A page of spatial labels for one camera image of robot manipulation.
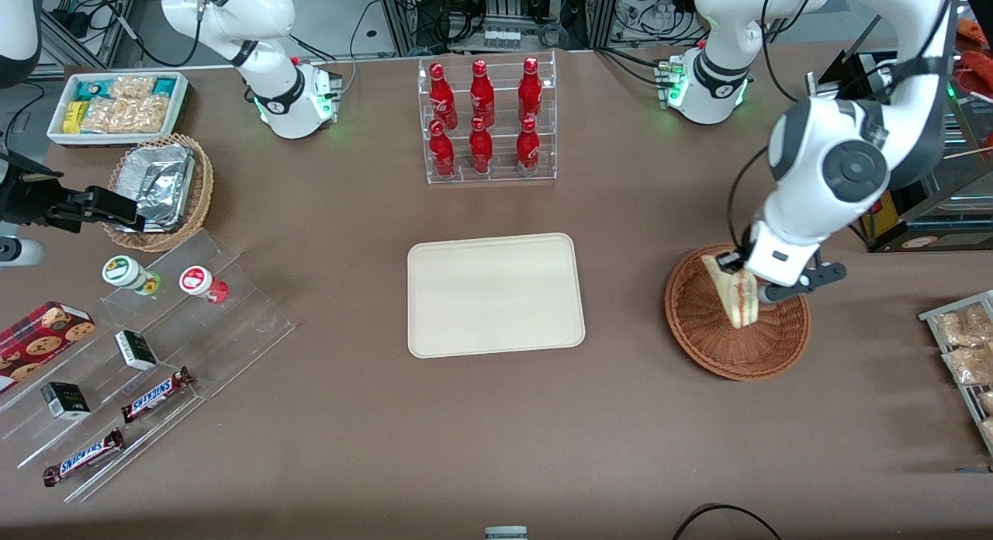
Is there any grey wire rack tray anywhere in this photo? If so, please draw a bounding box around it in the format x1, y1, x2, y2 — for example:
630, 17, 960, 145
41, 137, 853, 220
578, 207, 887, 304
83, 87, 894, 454
919, 289, 993, 456

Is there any black floor cable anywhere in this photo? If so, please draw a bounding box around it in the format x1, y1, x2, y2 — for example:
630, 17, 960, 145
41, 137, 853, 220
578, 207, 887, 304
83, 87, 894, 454
670, 503, 785, 540

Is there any red plaid cookie box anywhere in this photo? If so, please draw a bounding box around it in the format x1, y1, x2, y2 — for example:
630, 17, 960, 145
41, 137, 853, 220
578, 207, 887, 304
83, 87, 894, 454
0, 300, 96, 394

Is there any aluminium frame rack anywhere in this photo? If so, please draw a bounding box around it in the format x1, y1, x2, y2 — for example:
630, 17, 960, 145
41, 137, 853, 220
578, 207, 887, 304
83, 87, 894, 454
375, 0, 623, 57

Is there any light wicker basket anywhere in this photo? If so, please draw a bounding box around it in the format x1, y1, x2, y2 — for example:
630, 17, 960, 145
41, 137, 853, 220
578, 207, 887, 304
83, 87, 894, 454
102, 133, 215, 253

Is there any large clear cracker bag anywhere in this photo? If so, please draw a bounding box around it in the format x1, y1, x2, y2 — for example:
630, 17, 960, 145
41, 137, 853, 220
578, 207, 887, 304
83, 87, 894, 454
81, 95, 171, 134

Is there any white snack bin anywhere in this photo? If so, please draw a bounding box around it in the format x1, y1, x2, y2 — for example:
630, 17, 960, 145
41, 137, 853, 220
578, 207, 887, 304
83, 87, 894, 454
47, 71, 190, 148

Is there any green lid cup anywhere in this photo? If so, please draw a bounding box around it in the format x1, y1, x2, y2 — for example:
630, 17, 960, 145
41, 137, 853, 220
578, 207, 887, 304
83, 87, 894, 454
102, 254, 162, 296

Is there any left wrist camera mount bar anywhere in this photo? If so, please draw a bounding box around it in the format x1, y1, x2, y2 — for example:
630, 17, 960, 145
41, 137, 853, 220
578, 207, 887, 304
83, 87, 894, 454
756, 261, 849, 305

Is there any silver foil container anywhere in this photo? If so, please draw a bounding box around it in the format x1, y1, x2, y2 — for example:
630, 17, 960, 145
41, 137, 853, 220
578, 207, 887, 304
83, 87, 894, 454
116, 144, 195, 207

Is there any black glass display case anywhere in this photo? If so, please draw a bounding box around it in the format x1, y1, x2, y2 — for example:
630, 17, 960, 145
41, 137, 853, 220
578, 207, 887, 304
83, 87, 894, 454
805, 50, 993, 253

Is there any beige plastic tray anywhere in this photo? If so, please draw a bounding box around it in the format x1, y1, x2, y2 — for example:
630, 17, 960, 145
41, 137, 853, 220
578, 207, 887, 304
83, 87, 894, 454
407, 232, 586, 359

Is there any crumpled silver foil pack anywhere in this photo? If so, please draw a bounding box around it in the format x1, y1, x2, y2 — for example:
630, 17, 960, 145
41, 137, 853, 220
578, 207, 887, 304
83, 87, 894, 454
137, 168, 192, 233

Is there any small clear cracker bag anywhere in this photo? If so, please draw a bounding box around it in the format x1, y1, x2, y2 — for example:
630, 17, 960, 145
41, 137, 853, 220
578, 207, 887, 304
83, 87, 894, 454
109, 75, 157, 101

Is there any brown wicker basket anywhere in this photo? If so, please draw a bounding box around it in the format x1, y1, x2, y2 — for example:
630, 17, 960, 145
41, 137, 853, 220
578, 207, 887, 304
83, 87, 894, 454
665, 243, 811, 382

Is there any snickers chocolate bar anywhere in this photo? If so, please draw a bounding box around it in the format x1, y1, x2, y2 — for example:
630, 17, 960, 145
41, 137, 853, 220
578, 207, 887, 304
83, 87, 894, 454
42, 427, 126, 488
120, 366, 194, 424

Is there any clear acrylic bottle rack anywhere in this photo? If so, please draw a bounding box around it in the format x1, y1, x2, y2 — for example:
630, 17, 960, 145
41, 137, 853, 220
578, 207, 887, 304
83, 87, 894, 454
417, 50, 559, 186

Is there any red cola bottle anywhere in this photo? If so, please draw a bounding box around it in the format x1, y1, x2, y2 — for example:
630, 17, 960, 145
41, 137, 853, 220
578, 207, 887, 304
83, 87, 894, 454
428, 62, 459, 131
469, 58, 497, 129
515, 117, 542, 177
428, 119, 457, 179
517, 56, 545, 126
468, 116, 495, 175

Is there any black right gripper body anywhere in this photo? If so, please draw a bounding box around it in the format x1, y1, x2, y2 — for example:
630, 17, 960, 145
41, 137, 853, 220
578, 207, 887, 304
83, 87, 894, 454
0, 154, 61, 227

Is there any red lid cup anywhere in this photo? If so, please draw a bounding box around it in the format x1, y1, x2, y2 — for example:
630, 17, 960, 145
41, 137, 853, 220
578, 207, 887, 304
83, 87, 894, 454
178, 265, 230, 305

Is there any triangle sandwich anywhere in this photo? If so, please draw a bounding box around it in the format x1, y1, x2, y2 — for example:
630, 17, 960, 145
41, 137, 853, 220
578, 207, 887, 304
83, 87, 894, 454
700, 253, 760, 330

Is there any clear acrylic stepped display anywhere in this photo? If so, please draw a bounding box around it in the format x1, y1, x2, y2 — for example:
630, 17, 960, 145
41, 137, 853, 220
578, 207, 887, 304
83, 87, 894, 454
0, 229, 296, 504

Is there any small black box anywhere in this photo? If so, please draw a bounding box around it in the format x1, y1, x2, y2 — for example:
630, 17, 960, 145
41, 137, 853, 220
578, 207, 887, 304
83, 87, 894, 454
40, 381, 92, 421
114, 330, 159, 372

